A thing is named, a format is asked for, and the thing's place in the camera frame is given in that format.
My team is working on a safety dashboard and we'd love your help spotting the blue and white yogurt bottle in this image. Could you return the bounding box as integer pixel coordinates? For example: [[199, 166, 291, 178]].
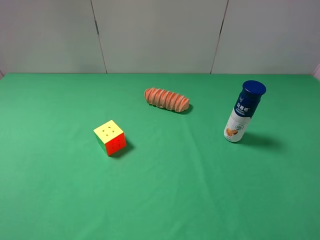
[[224, 80, 267, 143]]

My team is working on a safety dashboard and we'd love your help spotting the orange striped bread loaf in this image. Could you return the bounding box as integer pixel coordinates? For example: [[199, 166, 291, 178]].
[[144, 87, 190, 113]]

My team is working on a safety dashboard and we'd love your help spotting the colourful puzzle cube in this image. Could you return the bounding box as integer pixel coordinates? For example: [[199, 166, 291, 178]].
[[93, 120, 127, 156]]

